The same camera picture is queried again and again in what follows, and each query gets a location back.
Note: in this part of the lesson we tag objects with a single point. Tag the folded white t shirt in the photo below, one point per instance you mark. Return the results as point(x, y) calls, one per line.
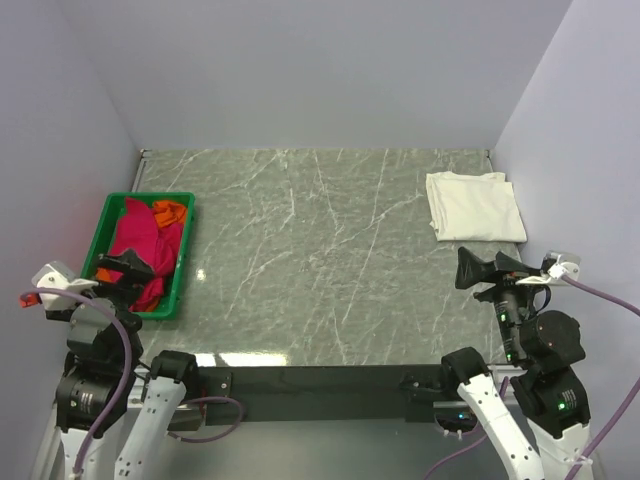
point(478, 208)

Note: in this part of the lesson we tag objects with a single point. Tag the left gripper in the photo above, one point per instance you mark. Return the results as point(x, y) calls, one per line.
point(128, 262)

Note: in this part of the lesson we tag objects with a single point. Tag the green plastic bin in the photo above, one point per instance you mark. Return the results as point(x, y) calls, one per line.
point(113, 210)

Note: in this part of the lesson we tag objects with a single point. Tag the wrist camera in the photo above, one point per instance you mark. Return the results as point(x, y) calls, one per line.
point(556, 268)
point(56, 275)

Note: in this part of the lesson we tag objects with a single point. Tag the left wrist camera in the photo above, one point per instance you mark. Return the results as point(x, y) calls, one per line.
point(56, 275)

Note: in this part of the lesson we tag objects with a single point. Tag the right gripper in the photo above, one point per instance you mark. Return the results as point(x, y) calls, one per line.
point(470, 267)

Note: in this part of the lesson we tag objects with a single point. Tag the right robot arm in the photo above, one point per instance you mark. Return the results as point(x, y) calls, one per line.
point(545, 345)

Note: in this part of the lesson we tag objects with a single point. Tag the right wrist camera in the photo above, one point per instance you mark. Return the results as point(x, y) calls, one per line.
point(556, 268)

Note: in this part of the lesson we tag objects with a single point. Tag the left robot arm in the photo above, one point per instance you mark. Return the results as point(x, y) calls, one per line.
point(110, 429)

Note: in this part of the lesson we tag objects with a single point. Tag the orange t shirt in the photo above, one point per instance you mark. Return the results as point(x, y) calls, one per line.
point(167, 213)

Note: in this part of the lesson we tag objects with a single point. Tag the pink t shirt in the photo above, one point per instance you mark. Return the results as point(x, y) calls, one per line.
point(159, 248)

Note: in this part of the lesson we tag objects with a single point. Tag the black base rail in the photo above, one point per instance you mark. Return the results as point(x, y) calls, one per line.
point(287, 393)

